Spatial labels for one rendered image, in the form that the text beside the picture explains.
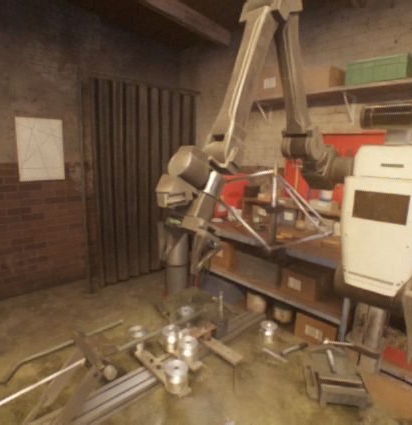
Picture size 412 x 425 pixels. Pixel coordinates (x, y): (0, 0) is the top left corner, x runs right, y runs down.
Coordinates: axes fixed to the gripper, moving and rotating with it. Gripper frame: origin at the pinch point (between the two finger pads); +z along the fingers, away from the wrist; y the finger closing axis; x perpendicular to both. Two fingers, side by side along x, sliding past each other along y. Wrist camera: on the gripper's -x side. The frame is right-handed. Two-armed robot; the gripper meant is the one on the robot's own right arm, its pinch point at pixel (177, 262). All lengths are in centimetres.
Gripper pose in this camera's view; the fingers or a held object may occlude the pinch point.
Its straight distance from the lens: 59.7
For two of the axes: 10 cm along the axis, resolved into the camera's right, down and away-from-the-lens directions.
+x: 6.0, 3.9, 7.0
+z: -3.7, 9.1, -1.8
